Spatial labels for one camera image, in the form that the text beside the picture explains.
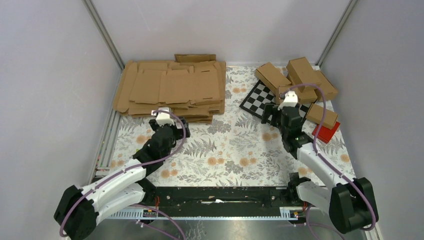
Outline brown cardboard box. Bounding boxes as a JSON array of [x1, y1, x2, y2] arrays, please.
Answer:
[[275, 85, 318, 105]]

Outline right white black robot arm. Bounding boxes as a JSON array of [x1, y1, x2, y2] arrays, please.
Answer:
[[261, 103, 379, 234]]

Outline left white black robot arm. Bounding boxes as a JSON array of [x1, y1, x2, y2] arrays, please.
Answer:
[[53, 111, 191, 240]]

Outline folded brown box near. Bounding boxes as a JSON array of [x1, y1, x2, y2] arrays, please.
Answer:
[[305, 103, 339, 125]]

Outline folded brown box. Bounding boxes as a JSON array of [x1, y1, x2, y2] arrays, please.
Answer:
[[286, 57, 321, 86], [315, 70, 339, 102], [305, 103, 339, 125], [255, 62, 291, 95]]

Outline folded brown box far left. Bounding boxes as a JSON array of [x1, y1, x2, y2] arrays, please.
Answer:
[[255, 62, 291, 95]]

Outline red box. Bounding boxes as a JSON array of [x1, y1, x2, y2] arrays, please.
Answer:
[[312, 121, 340, 144]]

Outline folded brown box top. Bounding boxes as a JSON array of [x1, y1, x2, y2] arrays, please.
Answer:
[[286, 57, 321, 86]]

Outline folded brown box right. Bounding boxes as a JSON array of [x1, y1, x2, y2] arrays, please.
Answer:
[[315, 70, 339, 102]]

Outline black white checkerboard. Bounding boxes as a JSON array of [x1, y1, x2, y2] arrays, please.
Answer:
[[239, 80, 311, 121]]

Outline stack of flat cardboard blanks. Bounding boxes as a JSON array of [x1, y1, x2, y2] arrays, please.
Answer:
[[112, 54, 227, 124]]

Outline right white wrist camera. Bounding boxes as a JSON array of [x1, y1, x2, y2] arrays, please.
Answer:
[[277, 90, 299, 111]]

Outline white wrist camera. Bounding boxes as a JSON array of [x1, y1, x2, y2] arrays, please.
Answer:
[[277, 90, 299, 111], [151, 107, 175, 127]]

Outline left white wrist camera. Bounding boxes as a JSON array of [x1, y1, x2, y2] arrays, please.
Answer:
[[151, 107, 175, 127]]

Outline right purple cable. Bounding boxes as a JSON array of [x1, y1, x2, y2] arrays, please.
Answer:
[[281, 82, 379, 240]]

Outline purple cable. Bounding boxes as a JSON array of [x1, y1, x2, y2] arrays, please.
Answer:
[[59, 110, 188, 240], [281, 82, 379, 240]]

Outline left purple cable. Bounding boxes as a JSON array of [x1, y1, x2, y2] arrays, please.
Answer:
[[59, 110, 188, 240]]

